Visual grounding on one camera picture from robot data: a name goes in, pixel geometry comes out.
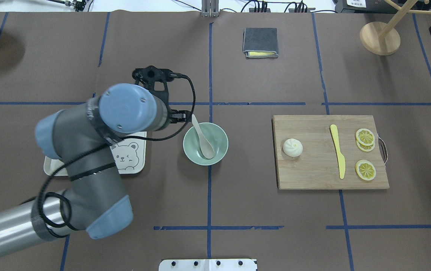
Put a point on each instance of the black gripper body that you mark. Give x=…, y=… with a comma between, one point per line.
x=178, y=116

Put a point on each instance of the white ceramic spoon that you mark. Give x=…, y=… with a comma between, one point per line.
x=205, y=146

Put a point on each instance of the white steamed bun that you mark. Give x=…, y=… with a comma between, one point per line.
x=292, y=147

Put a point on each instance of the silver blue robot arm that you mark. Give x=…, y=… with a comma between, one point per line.
x=82, y=138

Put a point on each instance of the mint green bowl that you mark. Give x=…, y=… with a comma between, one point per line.
x=216, y=137

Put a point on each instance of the white bear serving tray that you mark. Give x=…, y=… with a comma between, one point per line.
x=129, y=156

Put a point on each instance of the black tripod stick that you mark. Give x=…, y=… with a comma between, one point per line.
x=77, y=5

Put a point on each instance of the bamboo cutting board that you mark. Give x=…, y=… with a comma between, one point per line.
x=317, y=167

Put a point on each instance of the yellow plastic knife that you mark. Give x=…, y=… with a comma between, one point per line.
x=341, y=160

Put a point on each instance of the lemon slice underneath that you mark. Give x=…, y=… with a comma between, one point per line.
x=365, y=148

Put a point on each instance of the wooden mug tree stand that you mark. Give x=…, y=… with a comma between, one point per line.
x=382, y=38

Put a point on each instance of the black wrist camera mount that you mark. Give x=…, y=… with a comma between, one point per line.
x=150, y=75

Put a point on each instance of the aluminium frame post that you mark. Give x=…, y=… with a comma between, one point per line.
x=210, y=8

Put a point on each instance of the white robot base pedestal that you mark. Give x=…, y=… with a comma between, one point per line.
x=238, y=264

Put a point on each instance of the lemon slice near handle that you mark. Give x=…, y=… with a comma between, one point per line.
x=365, y=170

